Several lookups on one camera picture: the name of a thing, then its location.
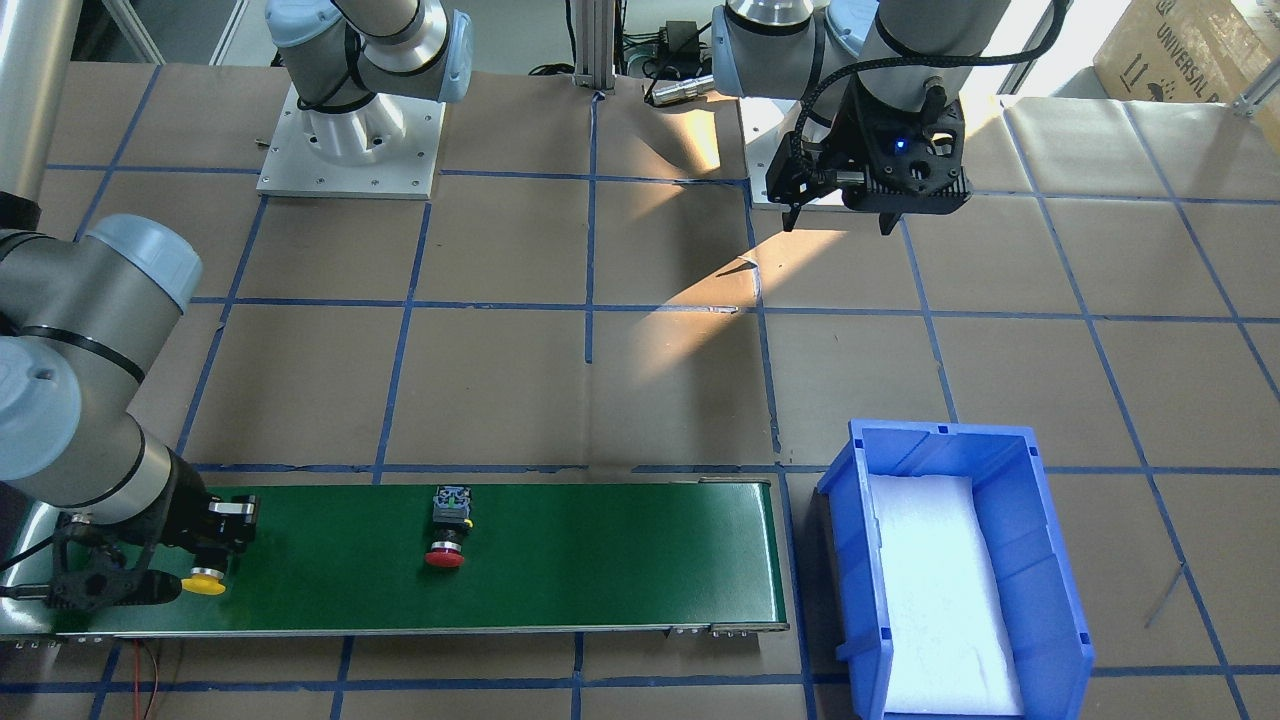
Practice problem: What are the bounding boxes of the green conveyor belt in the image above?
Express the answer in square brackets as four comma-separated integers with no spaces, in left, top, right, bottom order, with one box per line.
[3,482,788,639]

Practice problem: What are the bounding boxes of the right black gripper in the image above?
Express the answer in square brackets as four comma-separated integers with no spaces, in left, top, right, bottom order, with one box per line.
[157,451,261,553]

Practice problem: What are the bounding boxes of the blue plastic bin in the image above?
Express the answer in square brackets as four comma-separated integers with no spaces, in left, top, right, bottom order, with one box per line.
[817,419,1094,719]

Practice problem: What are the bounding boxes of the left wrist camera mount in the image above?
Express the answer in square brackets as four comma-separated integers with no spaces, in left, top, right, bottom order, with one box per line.
[765,99,972,223]

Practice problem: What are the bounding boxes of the aluminium frame post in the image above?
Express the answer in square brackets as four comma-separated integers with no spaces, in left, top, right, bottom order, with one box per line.
[567,1,622,95]

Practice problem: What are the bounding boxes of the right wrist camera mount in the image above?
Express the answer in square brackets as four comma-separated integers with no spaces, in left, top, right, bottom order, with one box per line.
[3,511,183,612]

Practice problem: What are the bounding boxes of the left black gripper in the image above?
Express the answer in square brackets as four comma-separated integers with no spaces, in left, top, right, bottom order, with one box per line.
[782,85,966,236]

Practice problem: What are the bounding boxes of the white foam in bin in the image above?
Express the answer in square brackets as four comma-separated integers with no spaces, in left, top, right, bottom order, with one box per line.
[870,475,1025,716]

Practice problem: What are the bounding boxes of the red push button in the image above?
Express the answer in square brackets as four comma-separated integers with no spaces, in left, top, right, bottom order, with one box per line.
[424,486,474,569]

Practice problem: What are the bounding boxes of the yellow push button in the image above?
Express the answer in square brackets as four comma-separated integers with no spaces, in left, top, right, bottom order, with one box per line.
[180,548,230,596]

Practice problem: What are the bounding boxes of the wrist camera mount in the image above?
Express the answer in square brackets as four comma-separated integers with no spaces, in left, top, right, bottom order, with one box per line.
[765,99,972,223]
[3,511,183,612]

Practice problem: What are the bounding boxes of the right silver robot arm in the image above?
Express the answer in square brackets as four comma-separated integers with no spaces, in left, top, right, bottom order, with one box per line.
[3,1,475,548]

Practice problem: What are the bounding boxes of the cardboard box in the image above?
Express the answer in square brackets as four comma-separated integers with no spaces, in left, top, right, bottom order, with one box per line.
[1093,1,1277,102]

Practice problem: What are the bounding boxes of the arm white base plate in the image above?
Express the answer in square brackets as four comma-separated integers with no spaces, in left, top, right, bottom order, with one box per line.
[739,88,870,213]
[256,88,448,200]

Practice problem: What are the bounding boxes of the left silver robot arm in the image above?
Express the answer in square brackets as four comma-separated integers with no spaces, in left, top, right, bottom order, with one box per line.
[710,1,1070,234]

